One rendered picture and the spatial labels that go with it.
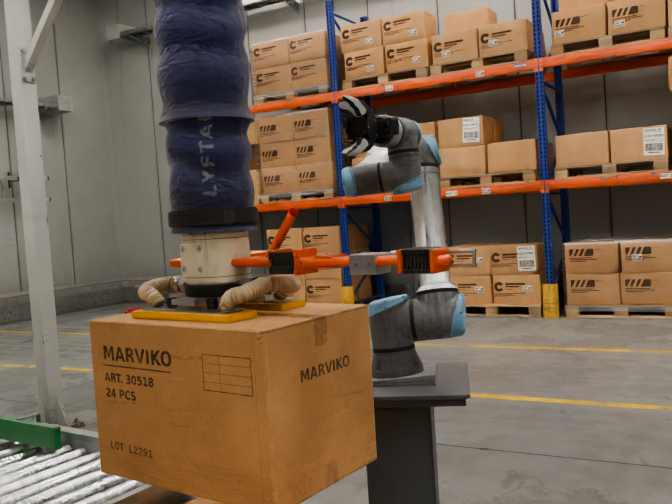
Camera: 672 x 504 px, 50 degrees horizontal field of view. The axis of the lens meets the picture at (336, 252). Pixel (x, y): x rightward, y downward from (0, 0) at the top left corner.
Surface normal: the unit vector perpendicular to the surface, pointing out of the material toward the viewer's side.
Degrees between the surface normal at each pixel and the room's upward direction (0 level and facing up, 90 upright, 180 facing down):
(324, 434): 90
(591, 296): 90
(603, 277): 89
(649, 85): 90
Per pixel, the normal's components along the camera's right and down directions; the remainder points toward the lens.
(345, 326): 0.81, -0.02
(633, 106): -0.49, 0.07
